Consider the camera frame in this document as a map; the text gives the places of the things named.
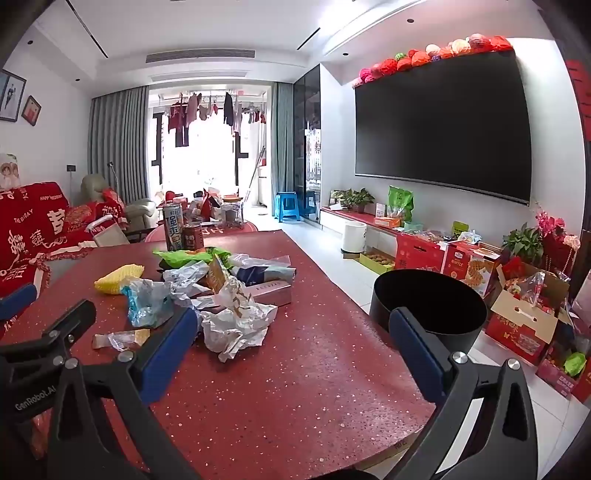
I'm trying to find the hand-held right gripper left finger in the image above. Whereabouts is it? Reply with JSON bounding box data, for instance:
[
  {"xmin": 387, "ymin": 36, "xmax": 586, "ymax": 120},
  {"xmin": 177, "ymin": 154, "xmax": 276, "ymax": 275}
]
[{"xmin": 46, "ymin": 307, "xmax": 205, "ymax": 480}]

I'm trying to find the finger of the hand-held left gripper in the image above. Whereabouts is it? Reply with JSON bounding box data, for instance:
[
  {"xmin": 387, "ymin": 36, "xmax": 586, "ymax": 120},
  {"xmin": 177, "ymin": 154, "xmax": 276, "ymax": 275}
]
[
  {"xmin": 0, "ymin": 283, "xmax": 38, "ymax": 324},
  {"xmin": 0, "ymin": 299, "xmax": 98, "ymax": 367}
]

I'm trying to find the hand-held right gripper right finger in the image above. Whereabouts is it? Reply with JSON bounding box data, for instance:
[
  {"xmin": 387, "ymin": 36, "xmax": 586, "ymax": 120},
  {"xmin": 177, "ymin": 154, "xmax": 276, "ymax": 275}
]
[{"xmin": 388, "ymin": 307, "xmax": 539, "ymax": 480}]

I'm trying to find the black trash bin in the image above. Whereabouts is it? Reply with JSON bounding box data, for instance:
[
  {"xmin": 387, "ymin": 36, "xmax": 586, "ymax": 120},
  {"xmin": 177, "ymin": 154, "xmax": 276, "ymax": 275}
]
[{"xmin": 369, "ymin": 270, "xmax": 488, "ymax": 365}]

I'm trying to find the white paper bag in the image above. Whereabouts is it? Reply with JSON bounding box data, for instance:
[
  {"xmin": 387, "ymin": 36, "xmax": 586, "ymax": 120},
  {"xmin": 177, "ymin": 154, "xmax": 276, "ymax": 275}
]
[{"xmin": 198, "ymin": 277, "xmax": 280, "ymax": 363}]

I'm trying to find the green snack bag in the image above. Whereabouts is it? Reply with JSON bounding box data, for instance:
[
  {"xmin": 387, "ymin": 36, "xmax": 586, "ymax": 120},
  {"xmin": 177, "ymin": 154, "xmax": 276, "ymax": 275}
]
[{"xmin": 152, "ymin": 247, "xmax": 232, "ymax": 269}]

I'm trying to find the grey blue packet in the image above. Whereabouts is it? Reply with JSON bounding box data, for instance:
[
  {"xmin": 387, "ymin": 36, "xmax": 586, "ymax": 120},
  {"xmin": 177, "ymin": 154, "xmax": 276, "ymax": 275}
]
[{"xmin": 228, "ymin": 254, "xmax": 296, "ymax": 284}]

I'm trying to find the pink long box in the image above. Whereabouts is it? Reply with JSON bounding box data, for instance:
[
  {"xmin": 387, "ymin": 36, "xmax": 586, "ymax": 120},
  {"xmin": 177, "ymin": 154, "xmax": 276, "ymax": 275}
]
[{"xmin": 240, "ymin": 281, "xmax": 293, "ymax": 308}]

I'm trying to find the small clear wrapper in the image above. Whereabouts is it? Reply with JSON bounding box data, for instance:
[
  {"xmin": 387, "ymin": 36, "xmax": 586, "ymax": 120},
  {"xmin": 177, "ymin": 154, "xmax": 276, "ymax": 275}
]
[{"xmin": 92, "ymin": 329, "xmax": 151, "ymax": 352}]

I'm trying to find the blue clear plastic wrapper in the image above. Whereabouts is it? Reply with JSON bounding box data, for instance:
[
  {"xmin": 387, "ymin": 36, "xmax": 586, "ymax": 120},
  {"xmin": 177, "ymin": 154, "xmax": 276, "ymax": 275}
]
[{"xmin": 121, "ymin": 278, "xmax": 176, "ymax": 328}]

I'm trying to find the red printed sofa blanket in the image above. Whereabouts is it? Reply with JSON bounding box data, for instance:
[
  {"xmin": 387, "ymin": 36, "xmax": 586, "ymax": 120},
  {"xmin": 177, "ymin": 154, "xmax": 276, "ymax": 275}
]
[{"xmin": 0, "ymin": 181, "xmax": 93, "ymax": 342}]

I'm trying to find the crumpled clear wrapper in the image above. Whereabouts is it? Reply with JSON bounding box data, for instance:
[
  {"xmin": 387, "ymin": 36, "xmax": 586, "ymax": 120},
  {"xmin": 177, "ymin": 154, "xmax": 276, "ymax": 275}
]
[{"xmin": 164, "ymin": 261, "xmax": 213, "ymax": 297}]

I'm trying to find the orange print paper wrapper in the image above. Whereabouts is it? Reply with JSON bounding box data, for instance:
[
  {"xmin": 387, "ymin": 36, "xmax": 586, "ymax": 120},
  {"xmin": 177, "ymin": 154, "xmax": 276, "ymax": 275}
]
[{"xmin": 205, "ymin": 254, "xmax": 232, "ymax": 296}]

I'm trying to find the white chair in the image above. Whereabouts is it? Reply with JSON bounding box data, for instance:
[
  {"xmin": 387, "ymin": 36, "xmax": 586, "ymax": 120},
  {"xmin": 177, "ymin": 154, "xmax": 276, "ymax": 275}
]
[{"xmin": 85, "ymin": 215, "xmax": 130, "ymax": 247}]

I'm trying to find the red sofa pillow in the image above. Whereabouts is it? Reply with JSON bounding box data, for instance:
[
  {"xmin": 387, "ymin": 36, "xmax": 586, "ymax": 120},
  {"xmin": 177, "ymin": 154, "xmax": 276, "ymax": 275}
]
[{"xmin": 62, "ymin": 203, "xmax": 100, "ymax": 236}]

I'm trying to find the green box of kiwis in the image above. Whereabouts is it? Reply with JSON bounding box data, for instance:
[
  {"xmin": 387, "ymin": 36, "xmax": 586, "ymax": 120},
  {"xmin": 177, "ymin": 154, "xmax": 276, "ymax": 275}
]
[{"xmin": 359, "ymin": 248, "xmax": 397, "ymax": 274}]

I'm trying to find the red drink can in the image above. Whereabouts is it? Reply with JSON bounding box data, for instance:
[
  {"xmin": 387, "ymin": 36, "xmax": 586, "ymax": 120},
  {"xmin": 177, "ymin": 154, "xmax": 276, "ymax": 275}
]
[{"xmin": 183, "ymin": 224, "xmax": 205, "ymax": 251}]

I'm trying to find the red speckled tablecloth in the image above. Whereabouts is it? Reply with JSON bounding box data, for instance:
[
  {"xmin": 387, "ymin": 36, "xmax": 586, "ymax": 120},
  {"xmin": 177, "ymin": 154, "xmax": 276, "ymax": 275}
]
[{"xmin": 0, "ymin": 228, "xmax": 437, "ymax": 480}]

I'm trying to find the tall printed drink can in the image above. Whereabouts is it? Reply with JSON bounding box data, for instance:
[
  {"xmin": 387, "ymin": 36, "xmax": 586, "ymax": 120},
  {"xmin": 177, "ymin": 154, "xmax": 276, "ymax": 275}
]
[{"xmin": 163, "ymin": 203, "xmax": 184, "ymax": 252}]

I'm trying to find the red armchair cushion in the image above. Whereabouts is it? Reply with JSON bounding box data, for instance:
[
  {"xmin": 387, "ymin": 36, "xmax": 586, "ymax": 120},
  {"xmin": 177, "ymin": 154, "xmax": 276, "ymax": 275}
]
[{"xmin": 95, "ymin": 187, "xmax": 127, "ymax": 222}]

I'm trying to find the printed photo cushion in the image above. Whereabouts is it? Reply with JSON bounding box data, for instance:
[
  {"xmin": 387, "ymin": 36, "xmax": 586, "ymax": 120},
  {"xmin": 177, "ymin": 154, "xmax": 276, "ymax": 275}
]
[{"xmin": 0, "ymin": 152, "xmax": 21, "ymax": 190}]

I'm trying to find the white cylindrical bin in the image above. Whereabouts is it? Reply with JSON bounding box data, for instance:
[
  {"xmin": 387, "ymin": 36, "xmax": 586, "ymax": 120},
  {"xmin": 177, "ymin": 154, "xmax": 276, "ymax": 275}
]
[{"xmin": 342, "ymin": 220, "xmax": 368, "ymax": 256}]

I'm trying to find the beige armchair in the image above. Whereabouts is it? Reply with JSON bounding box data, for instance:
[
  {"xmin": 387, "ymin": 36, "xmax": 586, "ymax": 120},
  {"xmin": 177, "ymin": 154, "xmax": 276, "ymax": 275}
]
[{"xmin": 81, "ymin": 173, "xmax": 158, "ymax": 232}]

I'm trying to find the red round table cover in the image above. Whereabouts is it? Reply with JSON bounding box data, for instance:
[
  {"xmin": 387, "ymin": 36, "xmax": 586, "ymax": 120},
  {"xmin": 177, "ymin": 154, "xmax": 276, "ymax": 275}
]
[{"xmin": 145, "ymin": 217, "xmax": 259, "ymax": 243}]

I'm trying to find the red fruit box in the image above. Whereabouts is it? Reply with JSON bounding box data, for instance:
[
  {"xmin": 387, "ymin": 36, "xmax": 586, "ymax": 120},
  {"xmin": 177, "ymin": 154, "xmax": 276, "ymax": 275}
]
[{"xmin": 536, "ymin": 351, "xmax": 591, "ymax": 411}]

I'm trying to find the clear plastic jar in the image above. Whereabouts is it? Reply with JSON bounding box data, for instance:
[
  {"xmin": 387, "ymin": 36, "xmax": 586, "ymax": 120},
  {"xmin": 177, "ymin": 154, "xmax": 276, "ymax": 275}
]
[{"xmin": 221, "ymin": 200, "xmax": 243, "ymax": 229}]

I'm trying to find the large potted plant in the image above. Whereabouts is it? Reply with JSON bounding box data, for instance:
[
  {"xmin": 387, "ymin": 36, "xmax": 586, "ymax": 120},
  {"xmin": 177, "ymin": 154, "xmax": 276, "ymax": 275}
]
[{"xmin": 502, "ymin": 224, "xmax": 544, "ymax": 266}]

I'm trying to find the green printed bag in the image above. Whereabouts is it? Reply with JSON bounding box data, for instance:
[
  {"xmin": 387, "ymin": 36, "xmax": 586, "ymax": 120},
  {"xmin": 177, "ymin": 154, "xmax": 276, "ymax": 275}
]
[{"xmin": 387, "ymin": 185, "xmax": 415, "ymax": 217}]

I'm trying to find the white television console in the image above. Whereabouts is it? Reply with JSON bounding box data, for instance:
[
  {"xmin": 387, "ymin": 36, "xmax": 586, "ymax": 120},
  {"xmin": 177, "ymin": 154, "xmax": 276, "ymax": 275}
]
[{"xmin": 320, "ymin": 205, "xmax": 462, "ymax": 264}]

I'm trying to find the small potted plant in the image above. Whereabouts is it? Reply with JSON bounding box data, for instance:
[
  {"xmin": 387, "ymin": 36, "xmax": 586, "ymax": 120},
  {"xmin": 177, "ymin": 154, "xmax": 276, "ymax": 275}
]
[{"xmin": 335, "ymin": 188, "xmax": 376, "ymax": 214}]

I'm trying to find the wide grey curtain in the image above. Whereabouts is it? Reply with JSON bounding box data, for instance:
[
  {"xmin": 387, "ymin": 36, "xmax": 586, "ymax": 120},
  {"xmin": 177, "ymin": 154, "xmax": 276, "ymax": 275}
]
[{"xmin": 88, "ymin": 85, "xmax": 151, "ymax": 204}]

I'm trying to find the pink flower bouquet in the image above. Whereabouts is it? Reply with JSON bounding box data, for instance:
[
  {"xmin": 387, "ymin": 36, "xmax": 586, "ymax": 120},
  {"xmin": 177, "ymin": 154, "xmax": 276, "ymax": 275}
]
[{"xmin": 533, "ymin": 200, "xmax": 580, "ymax": 278}]

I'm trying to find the blue plastic stool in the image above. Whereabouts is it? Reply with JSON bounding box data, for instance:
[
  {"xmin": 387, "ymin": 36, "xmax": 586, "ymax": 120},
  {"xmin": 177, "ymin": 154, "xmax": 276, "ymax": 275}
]
[{"xmin": 276, "ymin": 191, "xmax": 301, "ymax": 222}]

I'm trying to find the small red framed picture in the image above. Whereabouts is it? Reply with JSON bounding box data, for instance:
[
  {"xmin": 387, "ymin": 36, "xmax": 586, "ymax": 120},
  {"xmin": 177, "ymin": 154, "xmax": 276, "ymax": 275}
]
[{"xmin": 21, "ymin": 95, "xmax": 42, "ymax": 126}]

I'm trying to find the large framed picture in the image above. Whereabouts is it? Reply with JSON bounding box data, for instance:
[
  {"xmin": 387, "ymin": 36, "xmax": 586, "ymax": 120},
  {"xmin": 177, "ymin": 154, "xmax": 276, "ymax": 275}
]
[{"xmin": 0, "ymin": 69, "xmax": 27, "ymax": 123}]

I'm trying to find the narrow grey curtain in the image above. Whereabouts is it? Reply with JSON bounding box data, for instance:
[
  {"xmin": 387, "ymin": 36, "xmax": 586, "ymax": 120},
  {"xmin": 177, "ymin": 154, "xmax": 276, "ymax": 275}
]
[{"xmin": 270, "ymin": 82, "xmax": 296, "ymax": 220}]

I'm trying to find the hanging laundry row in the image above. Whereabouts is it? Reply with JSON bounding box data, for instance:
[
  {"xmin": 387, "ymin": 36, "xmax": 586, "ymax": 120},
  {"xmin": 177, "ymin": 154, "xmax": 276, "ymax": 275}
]
[{"xmin": 164, "ymin": 91, "xmax": 269, "ymax": 148}]

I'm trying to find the large black television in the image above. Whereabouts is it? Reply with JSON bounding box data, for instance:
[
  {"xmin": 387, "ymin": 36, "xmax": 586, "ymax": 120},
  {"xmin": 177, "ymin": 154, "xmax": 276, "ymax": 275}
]
[{"xmin": 355, "ymin": 50, "xmax": 532, "ymax": 206}]

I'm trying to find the black glass cabinet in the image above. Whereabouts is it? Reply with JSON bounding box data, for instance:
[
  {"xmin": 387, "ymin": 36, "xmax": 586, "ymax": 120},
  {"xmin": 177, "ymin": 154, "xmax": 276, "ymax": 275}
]
[{"xmin": 293, "ymin": 65, "xmax": 322, "ymax": 222}]

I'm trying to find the ceiling air vent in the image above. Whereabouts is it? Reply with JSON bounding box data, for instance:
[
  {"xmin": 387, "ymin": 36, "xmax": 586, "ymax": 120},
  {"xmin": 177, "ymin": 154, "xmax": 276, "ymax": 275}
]
[{"xmin": 145, "ymin": 50, "xmax": 256, "ymax": 64}]

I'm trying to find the paper flower ball garland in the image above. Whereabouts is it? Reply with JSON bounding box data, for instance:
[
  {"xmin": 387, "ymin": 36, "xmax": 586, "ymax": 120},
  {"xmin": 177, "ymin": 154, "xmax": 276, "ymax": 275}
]
[{"xmin": 351, "ymin": 34, "xmax": 514, "ymax": 89}]

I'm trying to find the red wall decoration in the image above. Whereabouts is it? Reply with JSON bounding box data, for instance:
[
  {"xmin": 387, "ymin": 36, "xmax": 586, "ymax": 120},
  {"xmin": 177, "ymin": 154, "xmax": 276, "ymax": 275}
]
[{"xmin": 566, "ymin": 59, "xmax": 591, "ymax": 144}]

